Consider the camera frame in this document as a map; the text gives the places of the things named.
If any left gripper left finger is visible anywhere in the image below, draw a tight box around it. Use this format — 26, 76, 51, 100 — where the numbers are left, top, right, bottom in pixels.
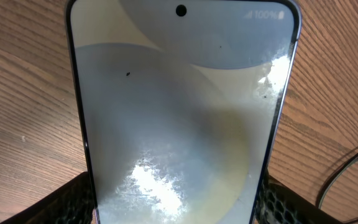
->
1, 172, 94, 224

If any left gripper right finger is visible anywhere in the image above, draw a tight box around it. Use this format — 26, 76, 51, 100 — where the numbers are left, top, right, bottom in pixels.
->
255, 173, 342, 224

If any smartphone with light screen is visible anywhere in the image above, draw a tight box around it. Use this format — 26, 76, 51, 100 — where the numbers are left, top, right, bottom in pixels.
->
65, 0, 301, 224

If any black charging cable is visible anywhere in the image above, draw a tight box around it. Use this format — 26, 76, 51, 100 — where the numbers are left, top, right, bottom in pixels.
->
317, 138, 358, 224

